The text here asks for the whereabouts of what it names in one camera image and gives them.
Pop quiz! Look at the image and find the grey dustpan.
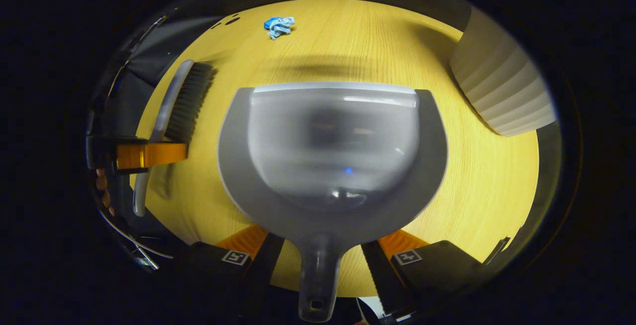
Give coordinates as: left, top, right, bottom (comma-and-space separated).
217, 81, 449, 323

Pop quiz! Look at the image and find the blue paper trash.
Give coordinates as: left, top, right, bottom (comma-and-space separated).
263, 16, 296, 40

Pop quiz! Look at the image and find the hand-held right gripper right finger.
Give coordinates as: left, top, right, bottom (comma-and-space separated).
360, 229, 497, 318

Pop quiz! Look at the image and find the white ribbed garbage bin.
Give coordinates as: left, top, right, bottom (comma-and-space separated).
450, 7, 557, 137

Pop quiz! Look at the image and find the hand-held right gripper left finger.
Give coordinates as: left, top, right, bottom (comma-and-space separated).
171, 224, 285, 318

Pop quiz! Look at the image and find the small grey broom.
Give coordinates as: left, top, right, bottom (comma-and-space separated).
133, 59, 218, 218

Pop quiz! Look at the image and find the thin white cable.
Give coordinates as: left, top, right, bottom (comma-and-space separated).
97, 208, 174, 271

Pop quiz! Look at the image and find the wooden desktop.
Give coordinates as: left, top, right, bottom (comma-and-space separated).
130, 0, 540, 298

